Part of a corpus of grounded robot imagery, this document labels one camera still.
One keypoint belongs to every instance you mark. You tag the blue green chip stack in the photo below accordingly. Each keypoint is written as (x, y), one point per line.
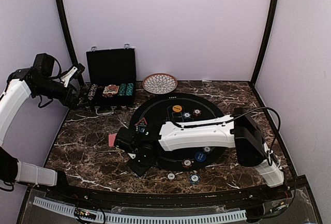
(194, 179)

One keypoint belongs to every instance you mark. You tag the black corner frame post left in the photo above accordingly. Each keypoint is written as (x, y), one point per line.
(66, 31)

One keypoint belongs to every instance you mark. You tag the blue small blind button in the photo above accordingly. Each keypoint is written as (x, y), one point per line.
(200, 156)

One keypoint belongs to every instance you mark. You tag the red dice row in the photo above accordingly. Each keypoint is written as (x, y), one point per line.
(107, 95)

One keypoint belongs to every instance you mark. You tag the triangular all in button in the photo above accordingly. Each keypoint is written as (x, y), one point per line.
(141, 123)

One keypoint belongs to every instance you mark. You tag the black corner frame post right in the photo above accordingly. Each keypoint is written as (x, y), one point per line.
(264, 42)

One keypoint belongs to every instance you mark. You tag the green chip row left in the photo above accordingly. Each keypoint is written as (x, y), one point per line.
(122, 89)

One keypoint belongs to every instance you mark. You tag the round black poker mat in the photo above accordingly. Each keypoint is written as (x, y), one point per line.
(159, 110)

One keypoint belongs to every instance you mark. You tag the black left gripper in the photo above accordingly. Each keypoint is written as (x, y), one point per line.
(72, 104)

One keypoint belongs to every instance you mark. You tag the patterned ceramic plate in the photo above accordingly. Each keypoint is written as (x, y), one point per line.
(160, 83)

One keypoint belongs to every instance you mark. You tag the black poker chip case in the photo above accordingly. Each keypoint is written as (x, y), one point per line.
(112, 66)

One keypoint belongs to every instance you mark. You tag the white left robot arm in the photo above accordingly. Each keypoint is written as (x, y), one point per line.
(27, 91)

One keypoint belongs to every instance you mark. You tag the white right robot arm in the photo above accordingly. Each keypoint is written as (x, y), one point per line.
(194, 142)

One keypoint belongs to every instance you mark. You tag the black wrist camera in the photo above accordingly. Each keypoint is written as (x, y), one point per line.
(44, 63)
(124, 139)

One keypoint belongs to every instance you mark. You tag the brown white chip stack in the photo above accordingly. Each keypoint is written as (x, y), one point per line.
(171, 176)

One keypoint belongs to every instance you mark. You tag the white cable tray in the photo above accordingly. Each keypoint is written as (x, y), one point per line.
(140, 215)

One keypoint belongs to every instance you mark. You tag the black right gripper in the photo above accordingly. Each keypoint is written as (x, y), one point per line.
(140, 170)

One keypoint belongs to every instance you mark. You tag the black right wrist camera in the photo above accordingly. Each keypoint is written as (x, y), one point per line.
(124, 139)

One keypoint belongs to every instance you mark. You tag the black corner frame post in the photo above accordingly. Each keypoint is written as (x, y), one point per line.
(264, 42)
(66, 31)

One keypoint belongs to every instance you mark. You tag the cards in case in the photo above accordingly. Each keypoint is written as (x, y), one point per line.
(105, 91)

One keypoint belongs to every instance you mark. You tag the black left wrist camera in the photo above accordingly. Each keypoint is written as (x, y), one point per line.
(44, 63)

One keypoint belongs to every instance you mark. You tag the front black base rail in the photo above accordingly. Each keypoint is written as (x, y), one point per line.
(241, 198)

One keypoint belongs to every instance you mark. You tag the green chip row right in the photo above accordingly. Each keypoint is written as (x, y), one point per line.
(129, 89)

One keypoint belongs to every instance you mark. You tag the orange big blind button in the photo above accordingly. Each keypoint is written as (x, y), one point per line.
(177, 108)

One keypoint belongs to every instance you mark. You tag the green chip row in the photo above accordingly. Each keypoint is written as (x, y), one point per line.
(122, 89)
(129, 89)

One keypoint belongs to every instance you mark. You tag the blue tan chip row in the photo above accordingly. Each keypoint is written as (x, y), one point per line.
(91, 93)

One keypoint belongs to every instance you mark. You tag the red playing card deck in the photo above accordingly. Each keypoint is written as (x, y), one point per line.
(111, 139)

